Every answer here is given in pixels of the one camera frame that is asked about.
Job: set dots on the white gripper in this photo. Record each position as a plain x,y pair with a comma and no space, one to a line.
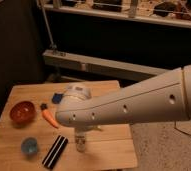
88,128

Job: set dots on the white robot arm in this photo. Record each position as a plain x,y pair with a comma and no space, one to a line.
164,98

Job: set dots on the small clear bottle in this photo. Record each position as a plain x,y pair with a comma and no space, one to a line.
80,141

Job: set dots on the wooden table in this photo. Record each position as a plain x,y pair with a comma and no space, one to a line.
111,148

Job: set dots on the black white striped block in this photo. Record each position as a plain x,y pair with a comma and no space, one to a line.
55,152

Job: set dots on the blue small object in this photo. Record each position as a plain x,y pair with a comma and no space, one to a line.
57,97

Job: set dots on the orange toy carrot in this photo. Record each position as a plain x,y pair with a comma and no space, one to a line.
47,115

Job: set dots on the small blue bowl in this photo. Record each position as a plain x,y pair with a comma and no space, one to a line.
29,146

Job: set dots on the red bowl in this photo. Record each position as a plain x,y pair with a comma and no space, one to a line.
22,112

